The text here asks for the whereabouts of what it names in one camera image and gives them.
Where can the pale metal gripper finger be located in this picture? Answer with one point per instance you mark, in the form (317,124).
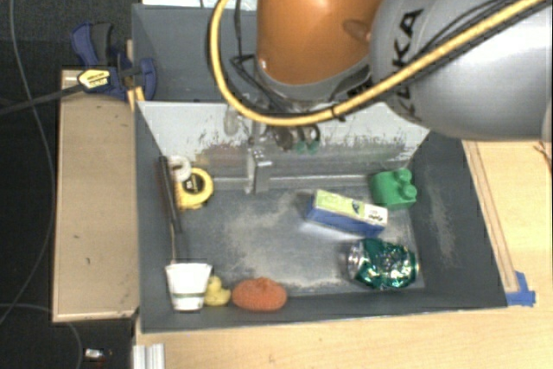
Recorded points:
(262,177)
(230,121)

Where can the grey metal bin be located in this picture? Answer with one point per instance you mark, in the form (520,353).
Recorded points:
(268,237)

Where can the yellow tape measure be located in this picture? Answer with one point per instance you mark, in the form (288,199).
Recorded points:
(195,188)

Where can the blue and green box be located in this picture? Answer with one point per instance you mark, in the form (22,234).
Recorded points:
(345,211)

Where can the orange knitted scrubber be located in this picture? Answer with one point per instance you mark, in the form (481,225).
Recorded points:
(259,294)

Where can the yellow rubber duck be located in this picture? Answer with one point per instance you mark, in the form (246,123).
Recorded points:
(216,294)

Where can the green toy brick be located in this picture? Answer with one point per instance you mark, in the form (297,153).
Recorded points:
(391,188)

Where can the white paper cup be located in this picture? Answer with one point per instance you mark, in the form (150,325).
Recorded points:
(188,285)

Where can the crushed green drink can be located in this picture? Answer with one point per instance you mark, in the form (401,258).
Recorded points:
(384,265)

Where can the pale wood board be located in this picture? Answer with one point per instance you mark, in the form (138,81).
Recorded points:
(95,207)

